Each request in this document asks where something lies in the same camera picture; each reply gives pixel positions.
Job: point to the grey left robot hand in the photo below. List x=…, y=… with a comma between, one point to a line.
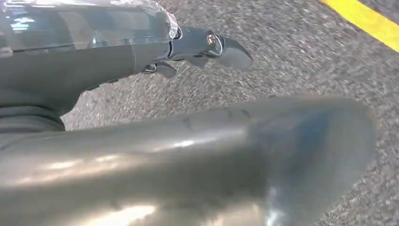
x=187, y=162

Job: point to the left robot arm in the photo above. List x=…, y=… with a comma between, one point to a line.
x=28, y=121

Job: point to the yellow floor tape square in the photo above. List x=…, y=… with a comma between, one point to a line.
x=374, y=23

